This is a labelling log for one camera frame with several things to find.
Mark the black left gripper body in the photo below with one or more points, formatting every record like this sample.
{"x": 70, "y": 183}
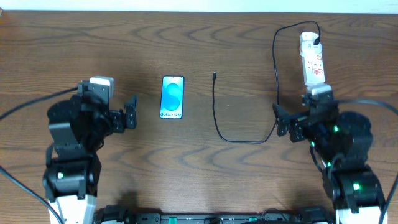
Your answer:
{"x": 117, "y": 126}

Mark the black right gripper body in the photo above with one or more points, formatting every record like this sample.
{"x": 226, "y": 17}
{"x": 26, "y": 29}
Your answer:
{"x": 301, "y": 130}

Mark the blue Galaxy smartphone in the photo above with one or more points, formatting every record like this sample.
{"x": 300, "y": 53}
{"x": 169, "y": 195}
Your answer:
{"x": 171, "y": 105}

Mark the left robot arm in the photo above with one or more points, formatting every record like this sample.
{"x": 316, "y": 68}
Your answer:
{"x": 79, "y": 127}

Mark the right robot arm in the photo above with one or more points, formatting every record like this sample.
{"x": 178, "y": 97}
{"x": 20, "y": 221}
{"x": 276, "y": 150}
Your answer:
{"x": 342, "y": 140}

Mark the white charger adapter plug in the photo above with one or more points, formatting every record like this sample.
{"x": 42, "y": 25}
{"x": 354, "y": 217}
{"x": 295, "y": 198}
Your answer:
{"x": 309, "y": 38}

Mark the white power strip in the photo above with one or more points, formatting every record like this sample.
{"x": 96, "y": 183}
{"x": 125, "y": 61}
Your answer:
{"x": 312, "y": 63}

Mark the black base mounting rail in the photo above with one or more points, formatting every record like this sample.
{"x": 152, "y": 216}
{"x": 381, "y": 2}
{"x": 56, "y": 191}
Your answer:
{"x": 122, "y": 215}

